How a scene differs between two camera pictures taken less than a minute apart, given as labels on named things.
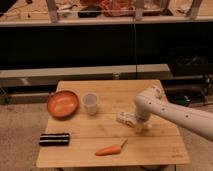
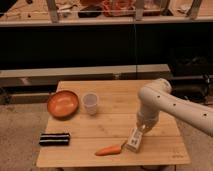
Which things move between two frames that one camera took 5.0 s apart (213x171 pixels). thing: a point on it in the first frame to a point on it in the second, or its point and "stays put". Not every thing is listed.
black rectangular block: x=54 y=139 stays put
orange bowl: x=62 y=104 stays put
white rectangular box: x=129 y=118 to x=134 y=139
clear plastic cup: x=91 y=99 stays put
